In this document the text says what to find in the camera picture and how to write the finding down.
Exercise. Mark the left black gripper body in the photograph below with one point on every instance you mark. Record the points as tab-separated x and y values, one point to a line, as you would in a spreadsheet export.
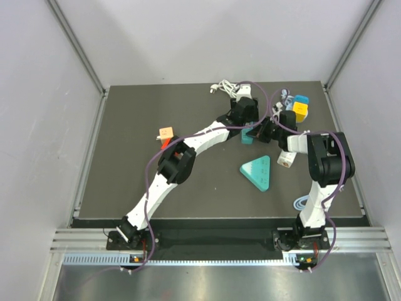
252	115

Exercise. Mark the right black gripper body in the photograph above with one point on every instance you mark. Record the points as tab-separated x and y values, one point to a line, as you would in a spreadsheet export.
276	132

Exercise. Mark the teal rectangular power strip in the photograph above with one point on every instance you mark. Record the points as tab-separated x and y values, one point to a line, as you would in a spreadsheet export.
245	138

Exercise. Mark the yellow cube plug adapter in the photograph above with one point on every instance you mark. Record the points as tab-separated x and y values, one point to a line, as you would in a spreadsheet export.
300	110

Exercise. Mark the teal triangular power strip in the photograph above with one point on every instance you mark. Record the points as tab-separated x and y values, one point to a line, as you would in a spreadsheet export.
257	172

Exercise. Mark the white cube plug adapter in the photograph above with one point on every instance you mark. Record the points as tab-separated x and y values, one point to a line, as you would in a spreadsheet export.
286	159

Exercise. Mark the peach cube plug adapter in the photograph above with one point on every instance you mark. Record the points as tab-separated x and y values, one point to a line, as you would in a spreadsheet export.
165	133

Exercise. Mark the red cube plug adapter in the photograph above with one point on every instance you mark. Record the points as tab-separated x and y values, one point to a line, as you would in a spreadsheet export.
165	143

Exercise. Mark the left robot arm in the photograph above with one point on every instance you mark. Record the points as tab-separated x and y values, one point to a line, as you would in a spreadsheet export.
177	159

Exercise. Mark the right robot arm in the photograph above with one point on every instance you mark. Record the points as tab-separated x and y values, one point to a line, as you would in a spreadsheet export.
330	165

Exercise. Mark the blue cube plug adapter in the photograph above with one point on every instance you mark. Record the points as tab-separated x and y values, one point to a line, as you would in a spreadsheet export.
301	99

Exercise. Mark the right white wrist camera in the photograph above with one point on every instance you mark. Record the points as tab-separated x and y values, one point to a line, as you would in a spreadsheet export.
276	109

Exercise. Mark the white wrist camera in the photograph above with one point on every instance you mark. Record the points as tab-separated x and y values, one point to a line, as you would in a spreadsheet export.
243	90
276	109

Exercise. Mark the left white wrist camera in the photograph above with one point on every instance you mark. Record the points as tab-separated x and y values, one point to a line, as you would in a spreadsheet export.
243	90

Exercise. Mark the front aluminium frame rail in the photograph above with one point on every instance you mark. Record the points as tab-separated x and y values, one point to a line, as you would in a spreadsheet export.
346	240

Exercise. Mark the white slotted cable duct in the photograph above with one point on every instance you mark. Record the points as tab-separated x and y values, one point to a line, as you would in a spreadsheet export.
135	260

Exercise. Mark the right aluminium frame post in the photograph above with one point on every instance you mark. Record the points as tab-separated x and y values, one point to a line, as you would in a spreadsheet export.
361	28

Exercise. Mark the aluminium frame post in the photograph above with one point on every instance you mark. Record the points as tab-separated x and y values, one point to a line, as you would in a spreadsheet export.
63	22
361	28

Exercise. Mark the left aluminium frame post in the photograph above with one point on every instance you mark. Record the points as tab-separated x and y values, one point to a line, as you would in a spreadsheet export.
63	22

